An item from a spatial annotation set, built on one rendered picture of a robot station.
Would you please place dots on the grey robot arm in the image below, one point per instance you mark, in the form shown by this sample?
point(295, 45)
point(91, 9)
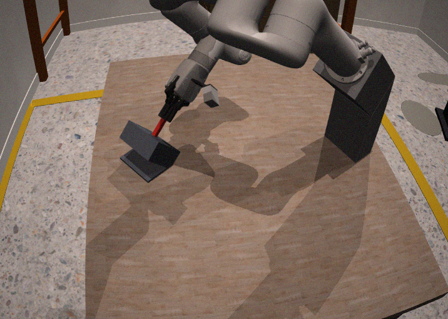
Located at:
point(230, 32)

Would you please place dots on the red rectangular peg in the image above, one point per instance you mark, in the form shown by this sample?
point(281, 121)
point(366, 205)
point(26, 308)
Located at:
point(159, 127)

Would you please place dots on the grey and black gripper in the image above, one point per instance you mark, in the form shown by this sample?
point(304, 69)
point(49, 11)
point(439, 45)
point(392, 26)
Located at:
point(186, 90)

